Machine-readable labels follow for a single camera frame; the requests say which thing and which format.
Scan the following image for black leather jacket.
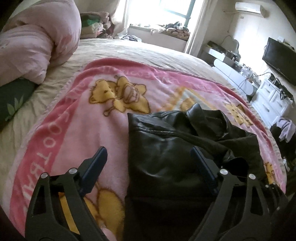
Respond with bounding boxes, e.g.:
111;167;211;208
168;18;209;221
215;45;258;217
123;103;278;241

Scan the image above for pile of folded clothes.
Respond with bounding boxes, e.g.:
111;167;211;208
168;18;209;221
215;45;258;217
80;11;114;39

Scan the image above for clothes on window sill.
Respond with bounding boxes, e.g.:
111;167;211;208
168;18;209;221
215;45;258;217
150;22;190;41

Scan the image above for beige bed sheet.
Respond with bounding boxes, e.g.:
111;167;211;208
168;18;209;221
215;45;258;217
1;39;239;197

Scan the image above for lilac garment on chair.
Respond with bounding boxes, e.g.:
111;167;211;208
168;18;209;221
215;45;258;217
276;118;295;143

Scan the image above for pink cartoon fleece blanket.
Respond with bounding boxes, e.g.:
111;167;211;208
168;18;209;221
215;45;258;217
2;58;287;240

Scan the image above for white drawer cabinet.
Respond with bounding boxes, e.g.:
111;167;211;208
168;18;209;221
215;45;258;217
250;79;293;128

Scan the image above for dark green leaf pillow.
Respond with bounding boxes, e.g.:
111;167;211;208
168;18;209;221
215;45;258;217
0;78;39;131

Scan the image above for white rounded desk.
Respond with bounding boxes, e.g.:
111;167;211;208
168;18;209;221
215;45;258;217
200;45;256;102

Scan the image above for pink quilted duvet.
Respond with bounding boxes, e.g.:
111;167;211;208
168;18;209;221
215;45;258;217
1;1;81;85

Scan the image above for white curtain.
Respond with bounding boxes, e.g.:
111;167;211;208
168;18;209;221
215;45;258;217
184;1;211;54

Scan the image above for white air conditioner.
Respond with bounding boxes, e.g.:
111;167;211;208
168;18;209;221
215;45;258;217
235;2;267;18

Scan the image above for black wall television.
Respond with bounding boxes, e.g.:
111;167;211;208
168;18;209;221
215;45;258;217
262;38;296;86

